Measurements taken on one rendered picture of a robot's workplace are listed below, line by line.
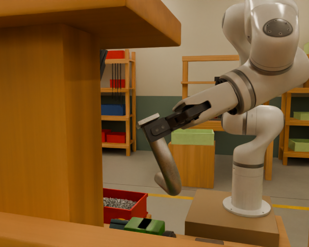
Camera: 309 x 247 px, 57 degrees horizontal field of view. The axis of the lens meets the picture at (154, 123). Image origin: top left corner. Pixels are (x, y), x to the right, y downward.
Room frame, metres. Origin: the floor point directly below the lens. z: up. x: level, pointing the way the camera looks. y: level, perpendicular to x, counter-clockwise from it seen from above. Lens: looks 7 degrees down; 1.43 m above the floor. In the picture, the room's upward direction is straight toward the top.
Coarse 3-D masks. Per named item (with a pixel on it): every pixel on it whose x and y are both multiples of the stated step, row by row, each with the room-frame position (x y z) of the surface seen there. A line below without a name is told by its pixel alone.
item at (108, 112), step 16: (112, 64) 5.90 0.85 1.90; (128, 64) 5.86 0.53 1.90; (112, 80) 5.90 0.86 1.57; (128, 80) 5.86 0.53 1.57; (112, 96) 5.90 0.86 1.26; (128, 96) 5.87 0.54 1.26; (112, 112) 5.97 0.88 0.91; (128, 112) 5.87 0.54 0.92; (128, 128) 5.87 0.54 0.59; (112, 144) 5.94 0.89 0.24; (128, 144) 5.87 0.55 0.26
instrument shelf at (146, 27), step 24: (0, 0) 0.29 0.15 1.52; (24, 0) 0.28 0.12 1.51; (48, 0) 0.28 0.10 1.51; (72, 0) 0.27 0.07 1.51; (96, 0) 0.26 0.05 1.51; (120, 0) 0.26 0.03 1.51; (144, 0) 0.30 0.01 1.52; (0, 24) 0.32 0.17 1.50; (24, 24) 0.32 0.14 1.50; (48, 24) 0.32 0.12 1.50; (72, 24) 0.32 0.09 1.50; (96, 24) 0.32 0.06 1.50; (120, 24) 0.32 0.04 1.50; (144, 24) 0.32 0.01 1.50; (168, 24) 0.40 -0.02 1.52; (120, 48) 0.51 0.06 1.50
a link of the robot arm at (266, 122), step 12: (264, 108) 1.08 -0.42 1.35; (276, 108) 1.07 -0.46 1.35; (252, 120) 1.06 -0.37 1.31; (264, 120) 1.05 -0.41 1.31; (276, 120) 1.05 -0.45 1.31; (252, 132) 1.08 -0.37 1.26; (264, 132) 1.06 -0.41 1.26; (276, 132) 1.05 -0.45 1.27; (252, 144) 1.09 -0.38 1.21; (264, 144) 1.05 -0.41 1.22; (240, 156) 1.09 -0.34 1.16; (252, 156) 1.07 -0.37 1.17
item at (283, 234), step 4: (276, 216) 1.24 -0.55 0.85; (280, 216) 1.24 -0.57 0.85; (276, 220) 1.20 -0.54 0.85; (280, 220) 1.20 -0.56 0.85; (280, 224) 1.16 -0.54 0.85; (280, 228) 1.12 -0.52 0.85; (284, 228) 1.12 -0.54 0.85; (280, 232) 1.09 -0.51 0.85; (284, 232) 1.09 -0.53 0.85; (280, 236) 1.06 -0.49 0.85; (284, 236) 1.06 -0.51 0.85; (280, 240) 1.03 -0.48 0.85; (284, 240) 1.03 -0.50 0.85; (288, 240) 1.03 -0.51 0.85; (280, 244) 1.00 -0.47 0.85; (284, 244) 1.00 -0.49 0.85; (288, 244) 1.00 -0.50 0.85
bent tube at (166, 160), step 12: (144, 120) 0.49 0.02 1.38; (144, 132) 0.51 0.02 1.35; (156, 144) 0.50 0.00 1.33; (156, 156) 0.50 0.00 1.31; (168, 156) 0.49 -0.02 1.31; (168, 168) 0.49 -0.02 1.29; (156, 180) 0.68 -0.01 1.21; (168, 180) 0.50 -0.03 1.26; (180, 180) 0.52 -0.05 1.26; (168, 192) 0.54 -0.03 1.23
